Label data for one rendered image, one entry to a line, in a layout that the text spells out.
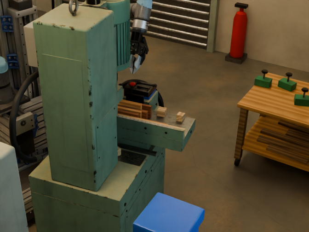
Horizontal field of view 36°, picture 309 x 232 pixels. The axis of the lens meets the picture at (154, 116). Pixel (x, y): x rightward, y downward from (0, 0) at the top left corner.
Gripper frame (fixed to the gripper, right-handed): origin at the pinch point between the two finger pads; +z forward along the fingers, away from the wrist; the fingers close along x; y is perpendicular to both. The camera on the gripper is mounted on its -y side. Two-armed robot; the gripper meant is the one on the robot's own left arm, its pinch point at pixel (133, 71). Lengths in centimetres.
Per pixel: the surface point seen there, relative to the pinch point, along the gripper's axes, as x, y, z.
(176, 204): 53, 80, 39
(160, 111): 16.2, -2.9, 16.8
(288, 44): 49, -279, -63
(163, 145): 24.2, 7.2, 31.3
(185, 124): 29.9, -2.9, 20.5
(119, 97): -0.1, 11.2, 13.6
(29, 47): -18, 64, 0
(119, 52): 3.7, 29.6, -5.7
